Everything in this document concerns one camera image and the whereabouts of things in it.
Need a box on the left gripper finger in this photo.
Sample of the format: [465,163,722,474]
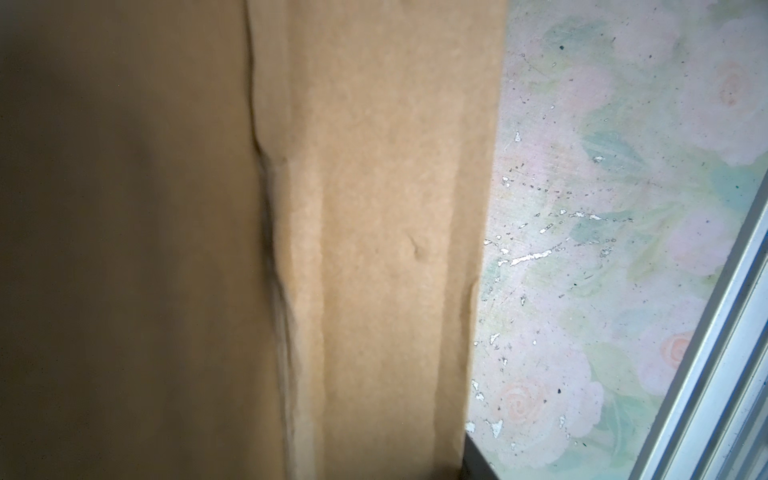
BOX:
[460,434,499,480]

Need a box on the cardboard box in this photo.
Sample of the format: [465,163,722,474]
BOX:
[1,1,507,479]

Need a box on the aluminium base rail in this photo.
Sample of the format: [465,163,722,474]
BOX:
[630,184,767,479]

